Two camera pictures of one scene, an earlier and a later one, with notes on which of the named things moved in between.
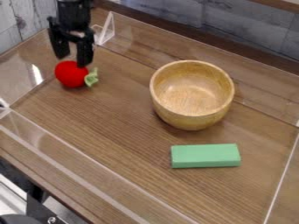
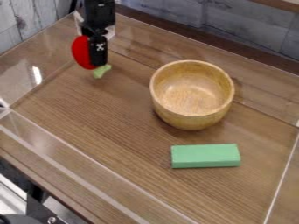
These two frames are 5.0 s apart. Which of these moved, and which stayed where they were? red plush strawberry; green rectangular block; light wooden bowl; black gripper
Moved: black gripper; red plush strawberry
Stayed: green rectangular block; light wooden bowl
